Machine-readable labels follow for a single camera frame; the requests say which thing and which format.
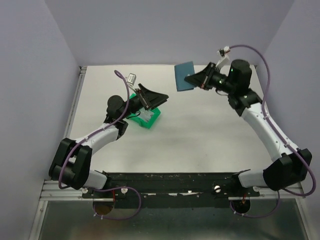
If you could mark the right aluminium rail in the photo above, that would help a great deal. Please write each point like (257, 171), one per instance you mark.
(267, 194)

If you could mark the blue card holder wallet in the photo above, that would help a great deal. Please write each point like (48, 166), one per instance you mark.
(181, 71)

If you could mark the green plastic bin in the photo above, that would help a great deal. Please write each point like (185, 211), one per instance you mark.
(135, 117)

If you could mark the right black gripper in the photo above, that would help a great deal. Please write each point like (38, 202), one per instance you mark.
(203, 79)

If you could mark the left aluminium rail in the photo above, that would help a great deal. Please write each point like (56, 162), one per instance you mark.
(51, 192)

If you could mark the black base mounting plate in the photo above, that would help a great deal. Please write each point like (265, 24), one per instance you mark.
(171, 190)

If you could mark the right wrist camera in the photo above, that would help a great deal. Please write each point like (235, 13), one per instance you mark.
(224, 58)

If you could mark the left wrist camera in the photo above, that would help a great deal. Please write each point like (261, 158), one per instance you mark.
(131, 79)

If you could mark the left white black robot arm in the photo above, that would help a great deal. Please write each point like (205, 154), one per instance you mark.
(71, 165)

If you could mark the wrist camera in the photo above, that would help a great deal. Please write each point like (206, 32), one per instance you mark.
(224, 58)
(131, 79)

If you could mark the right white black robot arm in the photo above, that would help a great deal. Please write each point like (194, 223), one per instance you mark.
(289, 162)

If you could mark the aluminium rail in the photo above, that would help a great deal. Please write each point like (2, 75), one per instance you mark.
(267, 194)
(51, 192)

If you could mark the silver cards in bin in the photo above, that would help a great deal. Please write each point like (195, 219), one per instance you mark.
(146, 115)

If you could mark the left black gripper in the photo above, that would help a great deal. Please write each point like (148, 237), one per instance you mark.
(150, 99)

